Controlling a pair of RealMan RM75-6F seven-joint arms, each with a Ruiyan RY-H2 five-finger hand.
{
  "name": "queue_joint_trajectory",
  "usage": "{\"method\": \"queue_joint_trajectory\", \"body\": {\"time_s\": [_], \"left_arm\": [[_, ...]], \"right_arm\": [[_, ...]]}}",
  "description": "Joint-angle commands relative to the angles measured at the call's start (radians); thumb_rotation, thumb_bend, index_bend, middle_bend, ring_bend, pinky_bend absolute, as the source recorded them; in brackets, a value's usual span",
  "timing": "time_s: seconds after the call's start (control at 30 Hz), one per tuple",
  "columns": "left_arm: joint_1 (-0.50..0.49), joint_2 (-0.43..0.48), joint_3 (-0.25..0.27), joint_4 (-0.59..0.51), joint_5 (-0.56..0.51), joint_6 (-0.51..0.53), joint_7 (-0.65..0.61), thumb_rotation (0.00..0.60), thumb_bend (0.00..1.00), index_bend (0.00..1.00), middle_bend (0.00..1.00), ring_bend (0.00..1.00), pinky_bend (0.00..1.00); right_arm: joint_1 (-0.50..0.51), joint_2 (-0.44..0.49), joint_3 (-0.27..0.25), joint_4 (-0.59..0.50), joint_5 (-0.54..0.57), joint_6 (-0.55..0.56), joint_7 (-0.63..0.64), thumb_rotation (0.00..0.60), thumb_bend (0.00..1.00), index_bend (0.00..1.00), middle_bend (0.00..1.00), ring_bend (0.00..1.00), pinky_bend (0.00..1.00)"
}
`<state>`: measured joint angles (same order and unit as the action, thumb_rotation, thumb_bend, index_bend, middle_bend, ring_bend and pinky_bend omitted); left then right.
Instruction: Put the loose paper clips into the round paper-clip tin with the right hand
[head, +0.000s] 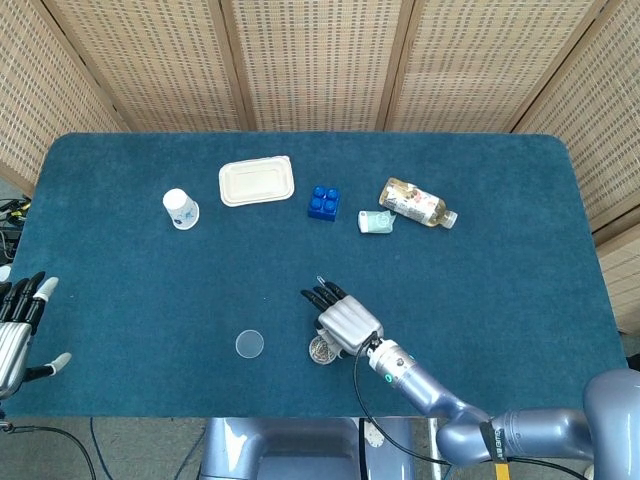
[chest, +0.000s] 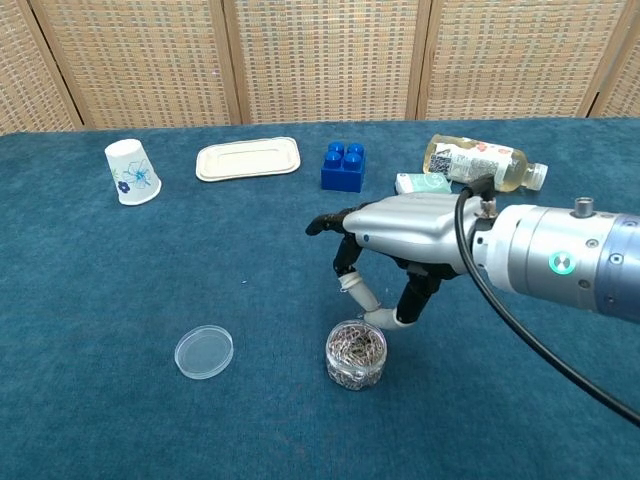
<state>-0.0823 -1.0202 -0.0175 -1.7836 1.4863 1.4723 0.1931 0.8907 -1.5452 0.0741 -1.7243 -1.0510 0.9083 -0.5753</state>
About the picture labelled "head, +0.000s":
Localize green white tissue pack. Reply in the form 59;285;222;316
356;209;398;235

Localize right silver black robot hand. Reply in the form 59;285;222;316
300;281;385;359

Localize blue table cloth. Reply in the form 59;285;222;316
8;131;629;419

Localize white floral paper cup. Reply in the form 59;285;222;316
162;188;201;231

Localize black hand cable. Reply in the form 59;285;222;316
352;332;454;467

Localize beige rectangular tray lid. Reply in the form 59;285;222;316
217;155;295;208

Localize clear round plastic lid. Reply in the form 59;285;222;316
235;329;266;360

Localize clear yellow liquid bottle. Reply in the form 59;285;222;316
378;177;459;230

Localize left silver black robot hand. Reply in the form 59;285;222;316
0;271;73;399

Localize black floor cables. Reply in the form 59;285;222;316
0;197;32;264

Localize woven wooden folding screen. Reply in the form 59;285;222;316
0;0;640;236

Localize blue toy building block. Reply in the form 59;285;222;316
307;185;342;222

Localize silver blue robot torso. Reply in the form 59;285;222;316
198;417;417;480

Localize clear jar of paperclips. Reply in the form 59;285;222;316
308;335;342;365

